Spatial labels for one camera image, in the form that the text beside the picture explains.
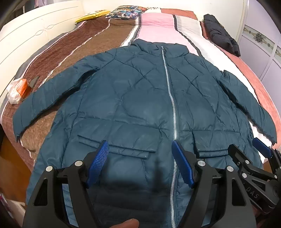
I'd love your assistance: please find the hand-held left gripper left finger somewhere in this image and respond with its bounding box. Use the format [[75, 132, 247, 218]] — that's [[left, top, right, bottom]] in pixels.
[[22, 140, 110, 228]]

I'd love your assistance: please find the small black flat object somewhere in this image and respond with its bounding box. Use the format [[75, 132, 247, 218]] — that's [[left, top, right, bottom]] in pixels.
[[22, 76, 40, 100]]

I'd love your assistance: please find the white wardrobe with ornament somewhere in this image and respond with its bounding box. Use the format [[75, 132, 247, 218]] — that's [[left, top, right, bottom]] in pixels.
[[237, 22, 281, 88]]

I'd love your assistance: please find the striped brown pink blanket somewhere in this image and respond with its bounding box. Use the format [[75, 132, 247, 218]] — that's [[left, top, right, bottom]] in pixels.
[[0, 8, 281, 173]]

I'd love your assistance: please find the person's left hand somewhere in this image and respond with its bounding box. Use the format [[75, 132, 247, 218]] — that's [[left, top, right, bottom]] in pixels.
[[109, 219, 140, 228]]

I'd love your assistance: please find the orange white plastic bag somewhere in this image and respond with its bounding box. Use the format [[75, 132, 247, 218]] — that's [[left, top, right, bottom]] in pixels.
[[5, 78, 29, 104]]

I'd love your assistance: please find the white ornamented headboard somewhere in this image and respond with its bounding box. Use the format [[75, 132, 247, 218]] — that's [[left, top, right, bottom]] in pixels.
[[0, 4, 88, 97]]

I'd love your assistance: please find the black puffer jacket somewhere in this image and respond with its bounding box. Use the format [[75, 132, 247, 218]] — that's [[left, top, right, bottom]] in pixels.
[[203, 14, 241, 57]]

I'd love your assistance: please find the teal quilted jacket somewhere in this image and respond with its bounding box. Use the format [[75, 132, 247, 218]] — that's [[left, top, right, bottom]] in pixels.
[[12, 39, 277, 228]]

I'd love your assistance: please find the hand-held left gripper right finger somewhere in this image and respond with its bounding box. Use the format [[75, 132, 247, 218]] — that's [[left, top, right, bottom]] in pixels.
[[171, 140, 257, 228]]

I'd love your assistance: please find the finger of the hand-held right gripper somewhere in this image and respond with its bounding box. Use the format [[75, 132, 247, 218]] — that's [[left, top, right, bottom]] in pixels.
[[252, 137, 281, 170], [228, 144, 253, 174]]

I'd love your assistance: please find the colourful patterned pillow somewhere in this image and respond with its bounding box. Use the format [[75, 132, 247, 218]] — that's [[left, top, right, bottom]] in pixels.
[[105, 5, 147, 20]]

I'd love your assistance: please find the yellow pillow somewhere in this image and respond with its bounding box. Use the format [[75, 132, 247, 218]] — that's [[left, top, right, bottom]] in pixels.
[[75, 10, 111, 23]]

